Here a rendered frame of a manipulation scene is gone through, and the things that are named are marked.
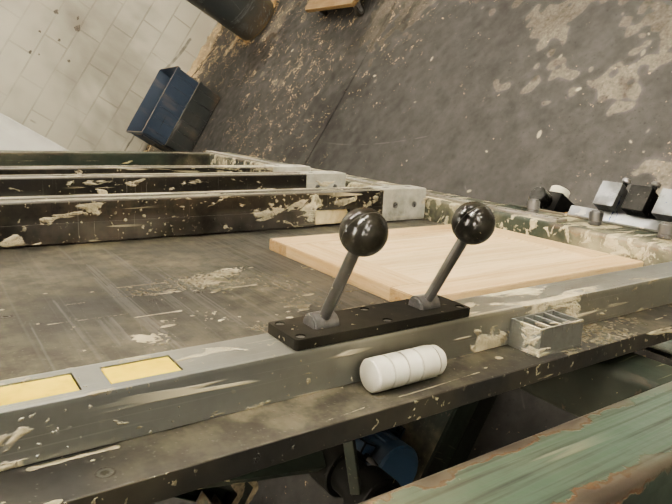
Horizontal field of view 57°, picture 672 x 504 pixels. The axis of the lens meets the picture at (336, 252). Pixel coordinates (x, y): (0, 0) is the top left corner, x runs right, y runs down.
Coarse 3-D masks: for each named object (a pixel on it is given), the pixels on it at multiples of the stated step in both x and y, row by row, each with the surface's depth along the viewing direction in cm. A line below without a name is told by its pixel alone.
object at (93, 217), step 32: (160, 192) 111; (192, 192) 113; (224, 192) 116; (256, 192) 118; (288, 192) 120; (320, 192) 124; (352, 192) 128; (384, 192) 133; (416, 192) 138; (0, 224) 92; (32, 224) 95; (64, 224) 97; (96, 224) 100; (128, 224) 103; (160, 224) 106; (192, 224) 110; (224, 224) 113; (256, 224) 117; (288, 224) 121
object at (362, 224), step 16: (368, 208) 46; (352, 224) 45; (368, 224) 45; (384, 224) 46; (352, 240) 45; (368, 240) 45; (384, 240) 46; (352, 256) 48; (336, 288) 50; (336, 304) 51; (304, 320) 53; (320, 320) 52; (336, 320) 53
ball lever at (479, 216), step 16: (464, 208) 53; (480, 208) 52; (464, 224) 52; (480, 224) 52; (464, 240) 53; (480, 240) 53; (448, 256) 56; (448, 272) 57; (432, 288) 58; (416, 304) 59; (432, 304) 59
